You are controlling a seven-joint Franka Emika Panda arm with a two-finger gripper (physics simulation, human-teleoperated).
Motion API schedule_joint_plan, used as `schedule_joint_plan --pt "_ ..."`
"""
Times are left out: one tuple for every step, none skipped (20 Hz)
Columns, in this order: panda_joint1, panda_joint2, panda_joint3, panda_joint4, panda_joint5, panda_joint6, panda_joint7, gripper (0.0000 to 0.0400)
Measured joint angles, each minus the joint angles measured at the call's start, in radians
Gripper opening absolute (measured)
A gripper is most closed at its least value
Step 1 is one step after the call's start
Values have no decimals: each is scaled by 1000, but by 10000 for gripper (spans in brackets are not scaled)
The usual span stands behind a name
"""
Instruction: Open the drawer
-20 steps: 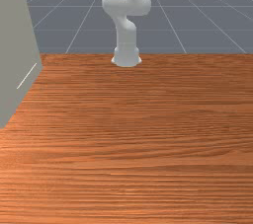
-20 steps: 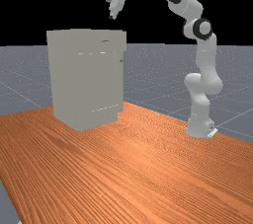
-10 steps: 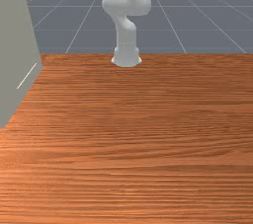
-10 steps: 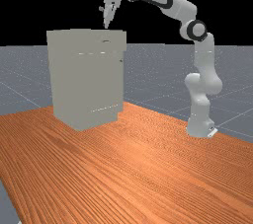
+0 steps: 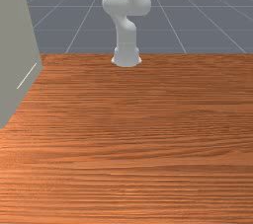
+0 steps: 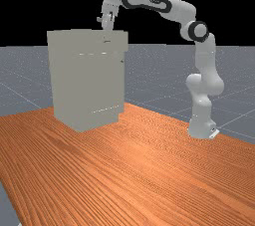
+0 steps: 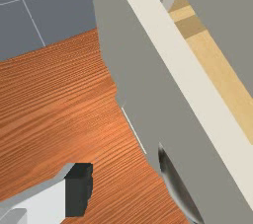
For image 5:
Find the pale grey cabinet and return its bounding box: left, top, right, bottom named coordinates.
left=0, top=0, right=44, bottom=130

